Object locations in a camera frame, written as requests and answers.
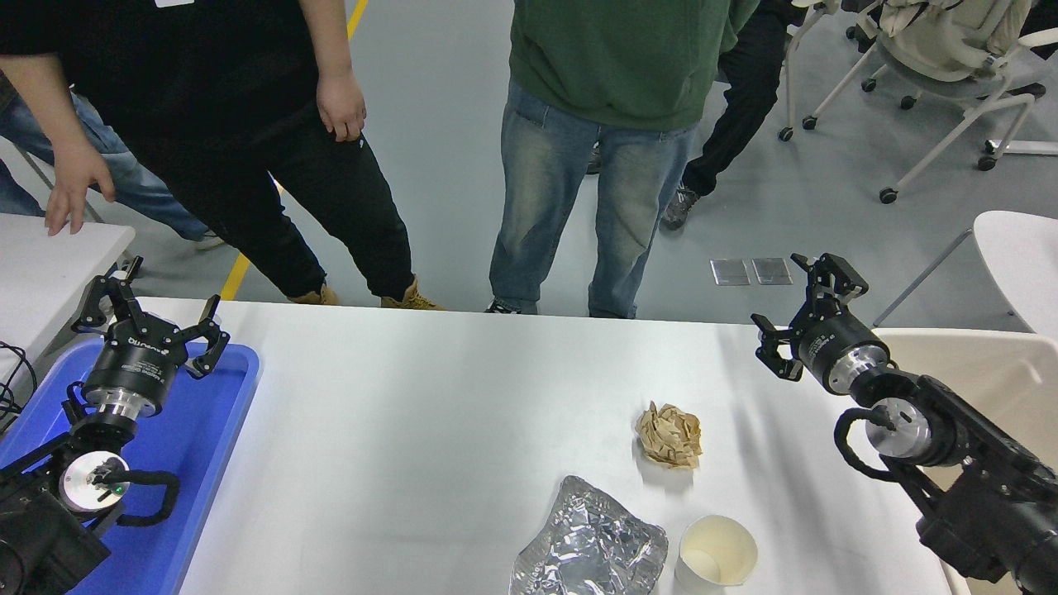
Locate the person's left hand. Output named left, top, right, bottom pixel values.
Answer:
left=317, top=70, right=367, bottom=143

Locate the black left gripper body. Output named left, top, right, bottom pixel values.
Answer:
left=83, top=324, right=191, bottom=406

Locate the thin black cable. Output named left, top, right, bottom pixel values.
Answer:
left=0, top=340, right=38, bottom=435

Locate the tan paper ball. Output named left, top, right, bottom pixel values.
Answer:
left=635, top=402, right=703, bottom=469

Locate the white-framed chair on casters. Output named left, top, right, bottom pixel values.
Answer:
left=802, top=0, right=1058, bottom=205

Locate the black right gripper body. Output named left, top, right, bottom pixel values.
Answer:
left=793, top=312, right=879, bottom=378

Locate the large pale bin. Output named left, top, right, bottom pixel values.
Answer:
left=872, top=328, right=1058, bottom=595

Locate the person's right hand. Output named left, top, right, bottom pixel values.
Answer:
left=44, top=140, right=117, bottom=237

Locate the white chair base bar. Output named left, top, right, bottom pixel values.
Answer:
left=978, top=139, right=1058, bottom=172

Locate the beige coat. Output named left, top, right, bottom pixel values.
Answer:
left=876, top=0, right=1034, bottom=83

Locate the white chair frame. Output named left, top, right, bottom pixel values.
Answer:
left=777, top=0, right=836, bottom=143

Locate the white side table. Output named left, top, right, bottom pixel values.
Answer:
left=0, top=213, right=137, bottom=389

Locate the white paper cup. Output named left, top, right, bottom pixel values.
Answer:
left=674, top=515, right=759, bottom=595

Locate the white round-cornered table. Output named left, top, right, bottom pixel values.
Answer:
left=874, top=211, right=1058, bottom=340

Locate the blue plastic tray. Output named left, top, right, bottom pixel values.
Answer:
left=0, top=337, right=260, bottom=595

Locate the person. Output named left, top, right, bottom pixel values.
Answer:
left=0, top=70, right=228, bottom=253
left=0, top=0, right=447, bottom=312
left=660, top=0, right=807, bottom=231
left=486, top=0, right=761, bottom=320

